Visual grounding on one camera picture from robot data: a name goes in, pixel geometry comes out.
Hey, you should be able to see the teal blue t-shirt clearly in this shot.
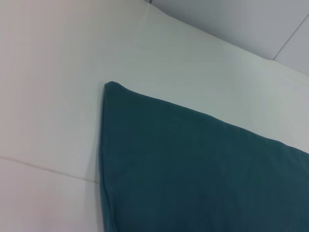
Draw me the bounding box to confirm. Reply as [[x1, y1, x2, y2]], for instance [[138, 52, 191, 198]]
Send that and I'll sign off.
[[98, 81, 309, 232]]

